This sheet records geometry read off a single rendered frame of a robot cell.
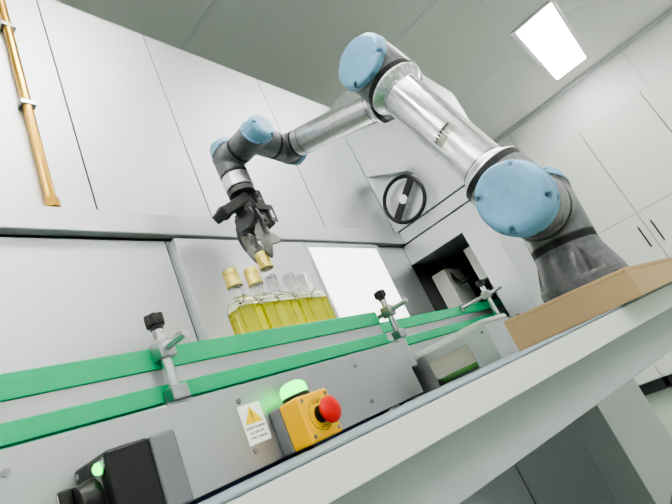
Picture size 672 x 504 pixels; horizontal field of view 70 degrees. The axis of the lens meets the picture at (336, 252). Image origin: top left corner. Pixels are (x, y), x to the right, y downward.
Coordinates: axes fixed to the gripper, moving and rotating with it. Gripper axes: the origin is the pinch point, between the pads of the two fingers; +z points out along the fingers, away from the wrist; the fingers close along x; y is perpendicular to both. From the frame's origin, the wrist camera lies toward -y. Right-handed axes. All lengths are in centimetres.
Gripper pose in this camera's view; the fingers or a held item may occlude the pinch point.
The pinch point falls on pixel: (262, 257)
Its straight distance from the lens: 118.8
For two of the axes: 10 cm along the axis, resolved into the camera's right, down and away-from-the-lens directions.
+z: 4.1, 8.6, -3.2
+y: 6.1, 0.1, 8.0
